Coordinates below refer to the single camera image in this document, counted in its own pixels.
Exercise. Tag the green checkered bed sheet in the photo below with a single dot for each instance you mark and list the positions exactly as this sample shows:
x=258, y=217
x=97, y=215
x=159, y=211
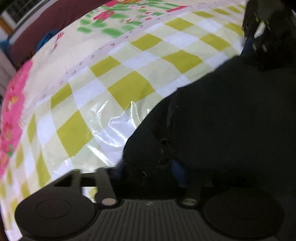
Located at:
x=82, y=95

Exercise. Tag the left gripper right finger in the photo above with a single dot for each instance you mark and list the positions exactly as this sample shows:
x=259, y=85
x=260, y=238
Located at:
x=178, y=173

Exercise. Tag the blue cloth by window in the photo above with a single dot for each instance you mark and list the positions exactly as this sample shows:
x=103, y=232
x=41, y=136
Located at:
x=46, y=38

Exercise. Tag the black pants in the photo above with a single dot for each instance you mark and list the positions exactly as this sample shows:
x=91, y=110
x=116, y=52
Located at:
x=233, y=134

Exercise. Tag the maroon sofa cover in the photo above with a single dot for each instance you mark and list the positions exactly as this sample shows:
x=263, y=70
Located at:
x=54, y=18

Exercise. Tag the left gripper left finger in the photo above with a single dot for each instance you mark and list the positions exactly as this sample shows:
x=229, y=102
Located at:
x=105, y=195

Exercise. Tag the window with metal grille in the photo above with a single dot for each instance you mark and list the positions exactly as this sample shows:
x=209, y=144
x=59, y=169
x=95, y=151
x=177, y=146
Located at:
x=15, y=10

